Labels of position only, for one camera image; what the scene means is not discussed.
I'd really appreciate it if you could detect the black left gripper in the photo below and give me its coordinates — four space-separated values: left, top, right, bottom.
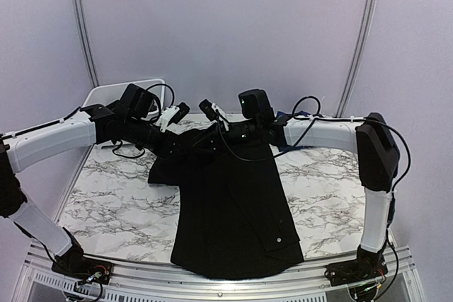
123 116 188 158

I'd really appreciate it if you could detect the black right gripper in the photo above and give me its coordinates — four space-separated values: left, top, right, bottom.
193 117 260 157

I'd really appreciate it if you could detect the black long sleeve shirt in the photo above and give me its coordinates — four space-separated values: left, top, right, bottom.
148 127 304 280

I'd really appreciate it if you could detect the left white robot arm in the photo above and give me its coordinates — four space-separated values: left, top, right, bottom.
1 103 190 277

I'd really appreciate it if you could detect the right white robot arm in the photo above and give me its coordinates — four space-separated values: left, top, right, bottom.
212 113 403 279

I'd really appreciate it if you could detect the blue plaid folded shirt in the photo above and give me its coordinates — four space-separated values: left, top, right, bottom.
276 110 308 121

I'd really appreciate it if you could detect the white plastic bin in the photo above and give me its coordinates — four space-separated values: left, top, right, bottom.
76 79 165 121

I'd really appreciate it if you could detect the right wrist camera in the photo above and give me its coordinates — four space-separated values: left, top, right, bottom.
198 88 275 129

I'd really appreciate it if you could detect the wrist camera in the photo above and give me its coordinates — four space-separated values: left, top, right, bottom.
116 83 192 132
198 88 275 129

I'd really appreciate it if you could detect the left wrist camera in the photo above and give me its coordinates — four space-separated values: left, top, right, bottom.
116 83 192 132

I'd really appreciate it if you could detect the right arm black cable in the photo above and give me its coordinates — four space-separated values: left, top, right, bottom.
215 95 413 281

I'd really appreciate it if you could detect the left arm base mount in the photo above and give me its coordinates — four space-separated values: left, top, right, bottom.
52 247 113 284

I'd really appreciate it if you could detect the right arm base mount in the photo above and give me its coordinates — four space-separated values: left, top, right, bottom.
324 237 389 286

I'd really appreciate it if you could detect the right aluminium corner post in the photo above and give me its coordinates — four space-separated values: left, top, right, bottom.
335 0 377 117

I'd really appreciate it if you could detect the aluminium corner post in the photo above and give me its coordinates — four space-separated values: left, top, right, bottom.
72 0 100 88
335 0 377 117

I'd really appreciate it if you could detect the left aluminium corner post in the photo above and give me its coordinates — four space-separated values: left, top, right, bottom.
72 0 100 88

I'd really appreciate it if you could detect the aluminium frame rail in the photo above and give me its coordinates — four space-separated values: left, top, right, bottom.
21 241 425 302

